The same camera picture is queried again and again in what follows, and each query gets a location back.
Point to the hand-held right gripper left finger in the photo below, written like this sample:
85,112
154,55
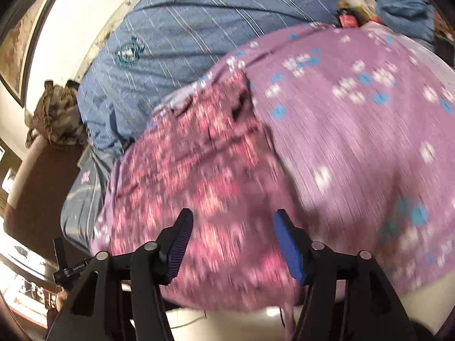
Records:
179,241

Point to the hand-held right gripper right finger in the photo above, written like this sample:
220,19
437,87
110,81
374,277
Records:
288,245

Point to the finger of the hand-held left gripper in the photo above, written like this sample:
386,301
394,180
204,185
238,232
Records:
59,252

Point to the maroon pink floral garment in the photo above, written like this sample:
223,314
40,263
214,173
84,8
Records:
199,170

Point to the brown wooden furniture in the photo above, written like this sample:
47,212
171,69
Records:
46,184

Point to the purple floral bedsheet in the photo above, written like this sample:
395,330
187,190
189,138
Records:
355,149

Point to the beige patterned cloth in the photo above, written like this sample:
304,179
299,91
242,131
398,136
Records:
57,113

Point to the blue plaid quilt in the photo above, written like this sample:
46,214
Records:
185,25

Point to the brown bottle with red label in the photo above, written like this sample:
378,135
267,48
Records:
347,17

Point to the blue denim jeans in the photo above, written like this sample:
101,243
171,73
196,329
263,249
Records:
401,7

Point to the dark framed wall picture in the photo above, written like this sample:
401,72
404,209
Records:
17,35

